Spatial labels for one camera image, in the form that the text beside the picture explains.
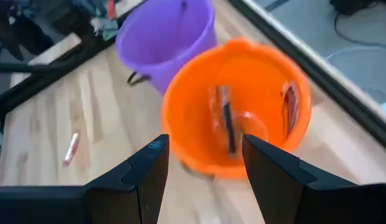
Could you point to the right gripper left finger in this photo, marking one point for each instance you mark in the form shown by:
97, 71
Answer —
140, 186

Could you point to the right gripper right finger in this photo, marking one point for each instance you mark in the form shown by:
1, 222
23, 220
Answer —
273, 186

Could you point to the small red candy bag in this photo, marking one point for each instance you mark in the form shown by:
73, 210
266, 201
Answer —
291, 105

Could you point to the red Skittles candy bag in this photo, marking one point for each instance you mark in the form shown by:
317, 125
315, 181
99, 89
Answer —
222, 102

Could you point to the Smarties candy roll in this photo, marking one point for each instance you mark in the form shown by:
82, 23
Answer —
71, 149

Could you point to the orange plastic bucket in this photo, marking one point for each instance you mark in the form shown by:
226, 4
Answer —
192, 124

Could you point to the purple plastic bucket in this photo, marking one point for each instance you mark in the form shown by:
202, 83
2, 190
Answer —
155, 31

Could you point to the black floor device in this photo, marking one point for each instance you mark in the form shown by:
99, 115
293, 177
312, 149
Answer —
351, 4

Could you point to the black table edge rail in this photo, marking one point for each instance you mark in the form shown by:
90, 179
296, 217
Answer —
40, 81
304, 62

